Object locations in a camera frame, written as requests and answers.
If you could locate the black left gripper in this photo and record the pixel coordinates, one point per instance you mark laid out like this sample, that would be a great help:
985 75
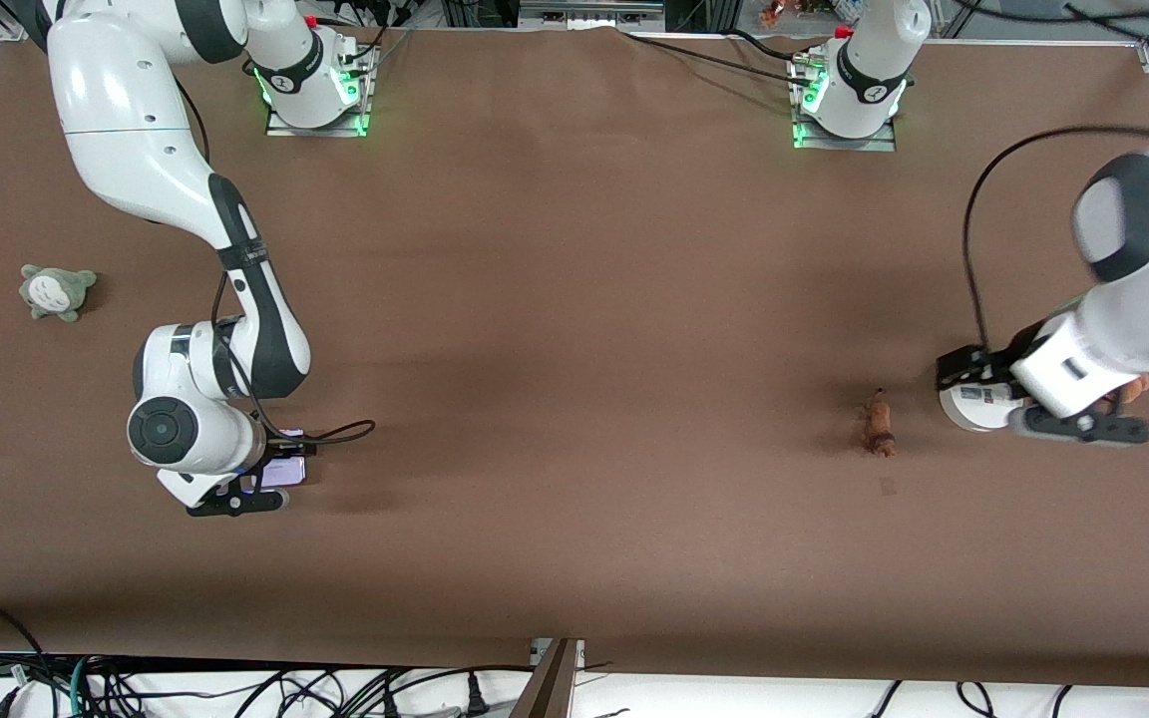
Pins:
985 367

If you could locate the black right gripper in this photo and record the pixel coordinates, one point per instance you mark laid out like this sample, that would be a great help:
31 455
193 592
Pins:
273 451

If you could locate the brown lion statue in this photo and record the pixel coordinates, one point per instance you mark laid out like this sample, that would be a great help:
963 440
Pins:
877 429

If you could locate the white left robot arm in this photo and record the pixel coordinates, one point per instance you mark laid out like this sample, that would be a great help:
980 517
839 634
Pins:
1133 319

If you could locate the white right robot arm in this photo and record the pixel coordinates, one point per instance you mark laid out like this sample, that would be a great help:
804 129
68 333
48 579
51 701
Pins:
136 130

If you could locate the white round stand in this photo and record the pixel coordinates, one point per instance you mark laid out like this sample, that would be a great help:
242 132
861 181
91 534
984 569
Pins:
973 409

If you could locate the grey totoro plush toy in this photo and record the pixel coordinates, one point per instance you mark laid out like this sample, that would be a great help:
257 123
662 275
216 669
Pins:
56 292

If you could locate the black power plug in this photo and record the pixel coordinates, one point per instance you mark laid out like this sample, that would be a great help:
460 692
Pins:
477 698

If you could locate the orange toy figure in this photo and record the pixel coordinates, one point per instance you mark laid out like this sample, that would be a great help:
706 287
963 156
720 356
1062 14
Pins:
772 13

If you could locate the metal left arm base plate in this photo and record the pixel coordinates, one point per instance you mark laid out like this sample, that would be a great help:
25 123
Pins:
884 142

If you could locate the grey brown support post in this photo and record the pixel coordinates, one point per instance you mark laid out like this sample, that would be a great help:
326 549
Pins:
547 688

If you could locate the silver post bracket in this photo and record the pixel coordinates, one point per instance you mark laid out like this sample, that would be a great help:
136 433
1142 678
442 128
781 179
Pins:
579 653

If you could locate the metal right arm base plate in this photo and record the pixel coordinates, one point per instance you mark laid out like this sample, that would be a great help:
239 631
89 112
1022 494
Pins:
360 125

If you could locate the metal frame crossbar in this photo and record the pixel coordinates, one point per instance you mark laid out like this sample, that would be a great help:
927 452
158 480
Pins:
589 10

